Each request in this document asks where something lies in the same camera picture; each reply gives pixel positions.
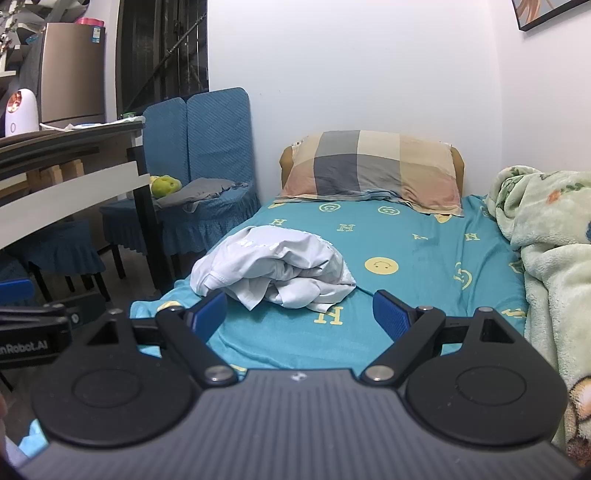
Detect green fleece blanket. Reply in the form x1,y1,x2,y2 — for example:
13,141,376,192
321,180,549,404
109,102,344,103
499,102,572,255
482,165,591,464

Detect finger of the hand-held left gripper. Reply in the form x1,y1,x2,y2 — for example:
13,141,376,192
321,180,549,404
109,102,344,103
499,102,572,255
0,279,36,306
0,292,110,326

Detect dark window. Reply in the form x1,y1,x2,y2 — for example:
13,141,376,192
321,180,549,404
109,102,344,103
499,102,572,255
115,0,211,117

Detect white shirt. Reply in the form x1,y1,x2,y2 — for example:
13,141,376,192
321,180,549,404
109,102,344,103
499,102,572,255
190,225,357,315

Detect cluttered white shelf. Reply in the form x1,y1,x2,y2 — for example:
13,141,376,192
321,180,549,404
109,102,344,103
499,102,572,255
0,18,47,95

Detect framed wall picture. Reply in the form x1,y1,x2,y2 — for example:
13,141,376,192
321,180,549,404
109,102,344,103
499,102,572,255
512,0,591,32

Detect white packets on table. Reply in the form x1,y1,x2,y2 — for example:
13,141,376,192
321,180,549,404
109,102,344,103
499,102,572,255
64,113,147,133

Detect blue covered stool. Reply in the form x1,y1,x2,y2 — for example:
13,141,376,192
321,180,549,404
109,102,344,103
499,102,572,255
8,219,108,303

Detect plaid pillow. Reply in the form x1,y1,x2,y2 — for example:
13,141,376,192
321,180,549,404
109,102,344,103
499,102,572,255
274,130,464,217

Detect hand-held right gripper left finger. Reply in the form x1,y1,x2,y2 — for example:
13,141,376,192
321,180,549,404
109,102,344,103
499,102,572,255
87,290,239,388

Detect white humidifier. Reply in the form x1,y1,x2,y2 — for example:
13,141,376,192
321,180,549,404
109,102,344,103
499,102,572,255
4,88,39,138

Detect green plush toy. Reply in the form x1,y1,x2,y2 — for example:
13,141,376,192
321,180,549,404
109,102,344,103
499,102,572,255
148,175,182,199

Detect brown pillow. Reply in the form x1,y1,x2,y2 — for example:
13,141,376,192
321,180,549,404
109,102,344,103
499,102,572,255
279,144,465,195

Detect dark table with white edge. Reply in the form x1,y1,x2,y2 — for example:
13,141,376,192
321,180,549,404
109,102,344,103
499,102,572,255
0,121,176,296

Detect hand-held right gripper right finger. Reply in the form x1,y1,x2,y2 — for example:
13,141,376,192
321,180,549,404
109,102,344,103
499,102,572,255
361,290,516,387

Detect grey cloth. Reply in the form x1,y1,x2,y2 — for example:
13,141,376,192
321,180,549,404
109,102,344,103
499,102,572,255
154,178,251,214

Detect blue covered chair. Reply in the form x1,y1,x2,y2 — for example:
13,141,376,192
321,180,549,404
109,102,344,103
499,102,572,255
99,97,191,252
152,87,262,256

